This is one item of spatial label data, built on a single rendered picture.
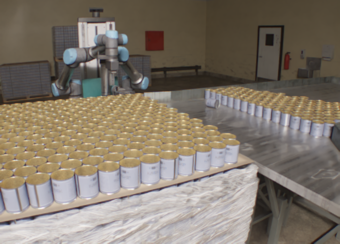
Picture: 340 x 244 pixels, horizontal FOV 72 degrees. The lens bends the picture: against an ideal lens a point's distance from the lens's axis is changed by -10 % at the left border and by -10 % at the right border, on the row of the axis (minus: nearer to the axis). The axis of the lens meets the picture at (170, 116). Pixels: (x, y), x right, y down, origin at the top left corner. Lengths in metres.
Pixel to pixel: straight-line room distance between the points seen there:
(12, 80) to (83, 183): 7.48
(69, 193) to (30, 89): 7.46
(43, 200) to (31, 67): 7.41
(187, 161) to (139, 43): 9.77
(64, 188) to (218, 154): 0.54
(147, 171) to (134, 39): 9.75
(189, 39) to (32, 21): 6.33
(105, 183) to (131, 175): 0.08
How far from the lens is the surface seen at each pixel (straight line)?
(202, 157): 0.92
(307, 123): 1.55
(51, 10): 9.85
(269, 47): 9.36
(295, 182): 1.03
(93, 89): 2.51
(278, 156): 1.21
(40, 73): 8.12
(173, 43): 11.24
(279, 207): 1.44
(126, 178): 0.81
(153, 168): 0.83
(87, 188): 0.78
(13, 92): 8.21
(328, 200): 0.97
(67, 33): 8.18
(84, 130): 1.16
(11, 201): 0.78
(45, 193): 0.77
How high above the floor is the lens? 1.56
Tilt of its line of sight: 17 degrees down
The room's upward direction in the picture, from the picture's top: straight up
